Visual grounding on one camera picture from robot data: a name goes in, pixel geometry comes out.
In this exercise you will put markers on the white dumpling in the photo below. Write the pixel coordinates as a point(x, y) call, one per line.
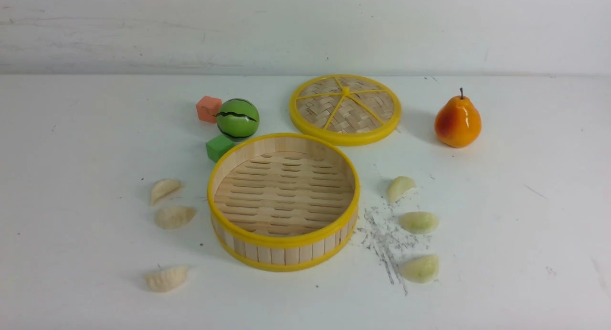
point(174, 217)
point(163, 188)
point(166, 280)

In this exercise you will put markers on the orange foam cube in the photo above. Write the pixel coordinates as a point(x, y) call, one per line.
point(207, 109)

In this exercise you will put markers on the orange toy pear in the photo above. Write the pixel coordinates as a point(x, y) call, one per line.
point(458, 124)

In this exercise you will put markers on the yellow woven steamer lid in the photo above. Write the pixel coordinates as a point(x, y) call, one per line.
point(345, 109)

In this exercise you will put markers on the green foam cube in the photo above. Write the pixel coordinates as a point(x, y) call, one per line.
point(218, 146)

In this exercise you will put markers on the green toy watermelon ball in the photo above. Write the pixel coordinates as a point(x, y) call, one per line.
point(238, 119)

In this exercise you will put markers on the greenish dumpling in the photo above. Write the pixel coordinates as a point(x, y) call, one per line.
point(421, 270)
point(419, 222)
point(398, 187)

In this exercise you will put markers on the yellow bamboo steamer tray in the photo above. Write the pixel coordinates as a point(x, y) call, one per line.
point(284, 202)

